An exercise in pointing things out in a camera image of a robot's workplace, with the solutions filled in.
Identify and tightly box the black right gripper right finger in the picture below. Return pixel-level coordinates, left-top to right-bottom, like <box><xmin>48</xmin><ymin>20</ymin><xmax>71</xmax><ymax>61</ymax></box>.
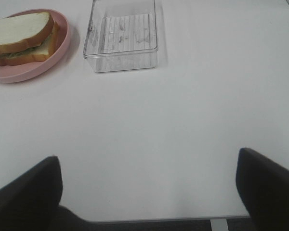
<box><xmin>236</xmin><ymin>148</ymin><xmax>289</xmax><ymax>231</ymax></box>

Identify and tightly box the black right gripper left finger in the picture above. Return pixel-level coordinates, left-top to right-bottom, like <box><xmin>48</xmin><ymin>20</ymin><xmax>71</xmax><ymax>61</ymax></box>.
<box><xmin>0</xmin><ymin>156</ymin><xmax>87</xmax><ymax>231</ymax></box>

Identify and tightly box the white bread slice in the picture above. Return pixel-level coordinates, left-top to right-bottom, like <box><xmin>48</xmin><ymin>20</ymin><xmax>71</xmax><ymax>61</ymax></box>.
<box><xmin>0</xmin><ymin>22</ymin><xmax>60</xmax><ymax>66</ymax></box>

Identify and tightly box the green lettuce leaf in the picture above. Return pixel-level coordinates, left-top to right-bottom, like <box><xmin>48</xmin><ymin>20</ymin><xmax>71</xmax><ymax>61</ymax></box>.
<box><xmin>0</xmin><ymin>33</ymin><xmax>53</xmax><ymax>58</ymax></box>

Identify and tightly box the pink round plate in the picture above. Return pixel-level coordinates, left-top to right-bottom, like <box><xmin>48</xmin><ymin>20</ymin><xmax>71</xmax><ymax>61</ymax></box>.
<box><xmin>0</xmin><ymin>9</ymin><xmax>71</xmax><ymax>83</ymax></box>

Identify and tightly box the clear plastic tray right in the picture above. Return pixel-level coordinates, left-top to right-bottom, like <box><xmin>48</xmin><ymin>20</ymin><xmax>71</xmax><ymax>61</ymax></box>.
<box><xmin>83</xmin><ymin>0</ymin><xmax>158</xmax><ymax>73</ymax></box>

